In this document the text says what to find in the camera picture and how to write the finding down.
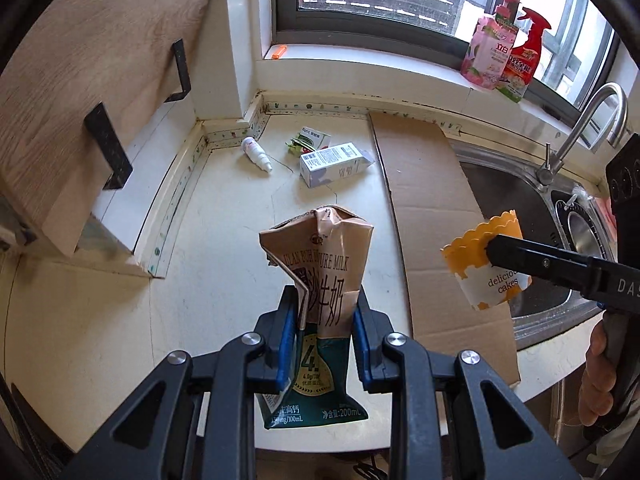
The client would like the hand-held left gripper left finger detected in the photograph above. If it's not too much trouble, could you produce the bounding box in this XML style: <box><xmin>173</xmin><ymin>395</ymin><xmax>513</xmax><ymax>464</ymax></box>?
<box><xmin>60</xmin><ymin>285</ymin><xmax>301</xmax><ymax>480</ymax></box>

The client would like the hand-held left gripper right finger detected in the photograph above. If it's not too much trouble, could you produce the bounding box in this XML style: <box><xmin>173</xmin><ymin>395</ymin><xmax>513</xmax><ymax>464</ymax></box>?
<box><xmin>351</xmin><ymin>290</ymin><xmax>583</xmax><ymax>480</ymax></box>

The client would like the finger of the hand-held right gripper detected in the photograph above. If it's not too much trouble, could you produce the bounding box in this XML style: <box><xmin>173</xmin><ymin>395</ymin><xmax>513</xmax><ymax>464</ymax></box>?
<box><xmin>485</xmin><ymin>234</ymin><xmax>608</xmax><ymax>306</ymax></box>

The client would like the yellow paper cake cup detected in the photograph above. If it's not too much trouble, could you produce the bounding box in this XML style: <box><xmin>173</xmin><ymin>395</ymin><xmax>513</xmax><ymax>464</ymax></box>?
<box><xmin>441</xmin><ymin>212</ymin><xmax>533</xmax><ymax>312</ymax></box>

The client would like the brown and green milk carton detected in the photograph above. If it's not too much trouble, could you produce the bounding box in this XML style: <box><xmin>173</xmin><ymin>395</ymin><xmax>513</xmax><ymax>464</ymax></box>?
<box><xmin>258</xmin><ymin>205</ymin><xmax>375</xmax><ymax>429</ymax></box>

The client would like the person's right hand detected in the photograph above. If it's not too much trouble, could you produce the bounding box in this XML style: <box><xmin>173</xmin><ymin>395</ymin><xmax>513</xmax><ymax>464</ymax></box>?
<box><xmin>578</xmin><ymin>317</ymin><xmax>621</xmax><ymax>428</ymax></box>

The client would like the steel strainer bowl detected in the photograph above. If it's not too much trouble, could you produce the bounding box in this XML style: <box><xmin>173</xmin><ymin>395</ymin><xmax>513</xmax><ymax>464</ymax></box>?
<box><xmin>562</xmin><ymin>200</ymin><xmax>608</xmax><ymax>256</ymax></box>

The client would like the pink sponge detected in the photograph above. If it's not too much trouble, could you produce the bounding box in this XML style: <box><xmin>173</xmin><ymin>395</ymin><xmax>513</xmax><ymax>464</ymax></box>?
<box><xmin>592</xmin><ymin>195</ymin><xmax>617</xmax><ymax>226</ymax></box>

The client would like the stainless steel sink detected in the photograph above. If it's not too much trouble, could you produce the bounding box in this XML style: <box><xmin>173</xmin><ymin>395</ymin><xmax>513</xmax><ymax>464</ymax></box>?
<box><xmin>452</xmin><ymin>142</ymin><xmax>613</xmax><ymax>351</ymax></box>

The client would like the steel faucet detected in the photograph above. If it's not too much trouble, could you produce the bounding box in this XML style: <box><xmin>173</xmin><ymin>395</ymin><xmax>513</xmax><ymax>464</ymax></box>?
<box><xmin>536</xmin><ymin>82</ymin><xmax>630</xmax><ymax>192</ymax></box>

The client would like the brown cardboard sheet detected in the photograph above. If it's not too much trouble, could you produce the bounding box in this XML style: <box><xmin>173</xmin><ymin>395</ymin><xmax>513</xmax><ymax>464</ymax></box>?
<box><xmin>369</xmin><ymin>111</ymin><xmax>522</xmax><ymax>386</ymax></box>

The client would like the blue and white milk carton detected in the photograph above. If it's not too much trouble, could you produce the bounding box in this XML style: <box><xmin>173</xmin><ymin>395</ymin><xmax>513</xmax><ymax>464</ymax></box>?
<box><xmin>299</xmin><ymin>142</ymin><xmax>376</xmax><ymax>189</ymax></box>

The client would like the small white bottle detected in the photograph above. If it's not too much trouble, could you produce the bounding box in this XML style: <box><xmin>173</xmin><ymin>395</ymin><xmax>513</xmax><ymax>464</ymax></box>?
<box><xmin>241</xmin><ymin>136</ymin><xmax>273</xmax><ymax>175</ymax></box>

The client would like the red spray bottle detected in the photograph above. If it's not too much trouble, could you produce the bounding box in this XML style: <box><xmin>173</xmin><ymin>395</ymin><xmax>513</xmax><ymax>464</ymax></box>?
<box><xmin>495</xmin><ymin>6</ymin><xmax>552</xmax><ymax>104</ymax></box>

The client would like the green and white packet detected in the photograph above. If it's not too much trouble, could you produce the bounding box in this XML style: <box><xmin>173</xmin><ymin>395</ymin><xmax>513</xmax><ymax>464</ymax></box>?
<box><xmin>285</xmin><ymin>127</ymin><xmax>332</xmax><ymax>157</ymax></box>

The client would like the pink detergent bottle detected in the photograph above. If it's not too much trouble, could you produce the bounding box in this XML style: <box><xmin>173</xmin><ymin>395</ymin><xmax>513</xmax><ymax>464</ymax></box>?
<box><xmin>460</xmin><ymin>0</ymin><xmax>521</xmax><ymax>92</ymax></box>

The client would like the dark framed window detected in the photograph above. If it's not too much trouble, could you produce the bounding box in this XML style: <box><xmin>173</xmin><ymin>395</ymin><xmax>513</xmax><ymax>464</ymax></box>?
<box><xmin>272</xmin><ymin>0</ymin><xmax>618</xmax><ymax>111</ymax></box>

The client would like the black metal bracket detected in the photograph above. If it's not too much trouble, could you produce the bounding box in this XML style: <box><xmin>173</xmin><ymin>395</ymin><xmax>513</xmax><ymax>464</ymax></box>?
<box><xmin>84</xmin><ymin>101</ymin><xmax>134</xmax><ymax>191</ymax></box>
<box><xmin>162</xmin><ymin>39</ymin><xmax>193</xmax><ymax>105</ymax></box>

